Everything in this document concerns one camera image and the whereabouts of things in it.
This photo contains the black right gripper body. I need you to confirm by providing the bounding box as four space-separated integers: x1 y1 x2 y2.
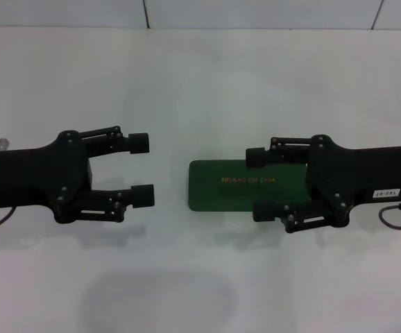
305 134 401 229

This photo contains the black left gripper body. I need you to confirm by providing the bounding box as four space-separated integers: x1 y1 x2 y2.
0 129 94 225

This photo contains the green glasses case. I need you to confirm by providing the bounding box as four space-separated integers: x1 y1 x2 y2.
187 158 313 212

